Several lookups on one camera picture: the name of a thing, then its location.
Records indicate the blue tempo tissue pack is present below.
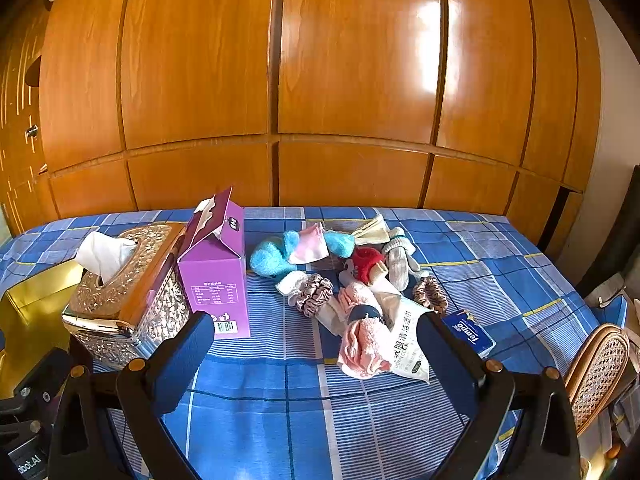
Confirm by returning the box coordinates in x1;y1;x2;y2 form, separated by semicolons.
442;310;496;359

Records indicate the white printed packet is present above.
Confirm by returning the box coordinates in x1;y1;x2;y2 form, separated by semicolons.
370;278;430;382

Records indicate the brown satin scrunchie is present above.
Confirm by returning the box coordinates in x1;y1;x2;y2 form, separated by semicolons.
412;276;448;316

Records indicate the white knitted glove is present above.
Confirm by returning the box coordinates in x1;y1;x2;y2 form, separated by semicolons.
381;226;428;292

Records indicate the red knitted cloth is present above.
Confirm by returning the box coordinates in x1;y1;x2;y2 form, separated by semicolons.
352;246;388;285

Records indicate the fluffy blue cloth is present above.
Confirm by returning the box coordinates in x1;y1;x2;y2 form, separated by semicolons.
250;230;356;278

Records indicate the beige mesh cloth bundle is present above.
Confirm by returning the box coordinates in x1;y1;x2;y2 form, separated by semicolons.
352;214;390;246

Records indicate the mauve satin scrunchie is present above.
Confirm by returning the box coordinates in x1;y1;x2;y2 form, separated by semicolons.
288;273;333;318

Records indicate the ornate silver tissue box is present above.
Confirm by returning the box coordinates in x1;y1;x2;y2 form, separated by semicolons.
62;222;191;370

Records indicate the gold tray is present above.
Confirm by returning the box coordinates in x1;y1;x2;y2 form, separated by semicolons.
1;260;84;399

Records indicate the wicker chair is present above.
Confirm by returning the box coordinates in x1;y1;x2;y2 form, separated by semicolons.
564;323;629;436

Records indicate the blue plaid tablecloth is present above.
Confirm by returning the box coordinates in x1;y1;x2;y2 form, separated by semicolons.
1;200;631;479

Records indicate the purple carton box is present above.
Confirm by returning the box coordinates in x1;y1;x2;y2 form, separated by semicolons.
177;188;250;339

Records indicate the white tissue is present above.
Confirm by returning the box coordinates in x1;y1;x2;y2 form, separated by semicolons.
74;232;137;284

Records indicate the pink face mask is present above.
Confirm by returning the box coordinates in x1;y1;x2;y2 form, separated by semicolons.
288;223;329;264

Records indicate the wooden wall cabinet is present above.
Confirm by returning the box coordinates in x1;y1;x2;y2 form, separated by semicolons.
1;0;601;258

